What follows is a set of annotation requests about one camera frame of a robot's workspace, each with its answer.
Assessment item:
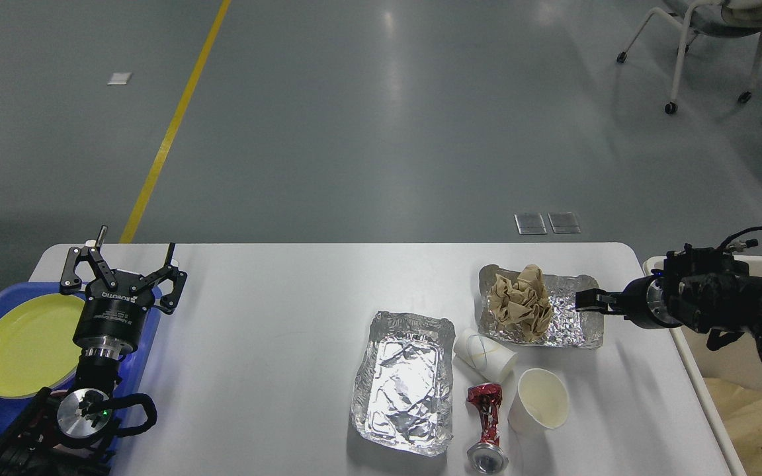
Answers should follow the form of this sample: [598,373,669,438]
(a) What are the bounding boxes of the left floor socket plate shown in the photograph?
[514,213,548,236]

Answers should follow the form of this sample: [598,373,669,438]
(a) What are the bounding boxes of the beige plastic bin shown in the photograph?
[642,256,762,476]

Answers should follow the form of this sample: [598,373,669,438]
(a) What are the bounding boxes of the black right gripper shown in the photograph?
[574,276,675,329]

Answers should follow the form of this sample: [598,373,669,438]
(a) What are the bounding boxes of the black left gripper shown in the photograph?
[60,225,189,361]

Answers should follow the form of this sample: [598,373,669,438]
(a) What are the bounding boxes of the crushed red can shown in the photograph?
[466,382,509,475]

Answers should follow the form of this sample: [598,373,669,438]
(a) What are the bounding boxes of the crushed white paper cup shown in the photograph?
[508,368,570,434]

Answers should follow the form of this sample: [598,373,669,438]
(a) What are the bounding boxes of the yellow plastic plate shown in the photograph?
[0,294,84,399]

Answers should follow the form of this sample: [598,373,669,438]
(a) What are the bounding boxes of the brown paper sheet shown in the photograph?
[704,377,762,475]

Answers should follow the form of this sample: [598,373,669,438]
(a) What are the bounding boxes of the small foil tray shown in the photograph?
[478,264,604,348]

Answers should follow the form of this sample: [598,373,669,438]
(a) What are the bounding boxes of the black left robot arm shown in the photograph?
[0,226,188,475]

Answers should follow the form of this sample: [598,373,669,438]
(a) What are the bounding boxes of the floor socket plate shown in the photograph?
[548,213,581,234]
[514,213,548,236]

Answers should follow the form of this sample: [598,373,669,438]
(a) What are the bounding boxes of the large foil tray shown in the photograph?
[351,311,456,457]

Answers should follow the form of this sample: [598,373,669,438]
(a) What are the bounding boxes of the lying white paper cup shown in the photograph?
[452,328,518,383]

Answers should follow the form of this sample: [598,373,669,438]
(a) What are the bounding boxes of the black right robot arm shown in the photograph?
[575,227,762,363]

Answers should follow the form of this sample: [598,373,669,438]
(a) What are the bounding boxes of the right floor socket plate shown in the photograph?
[548,213,581,234]

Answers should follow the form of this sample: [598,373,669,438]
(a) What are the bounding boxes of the white office chair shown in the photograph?
[616,1,762,115]

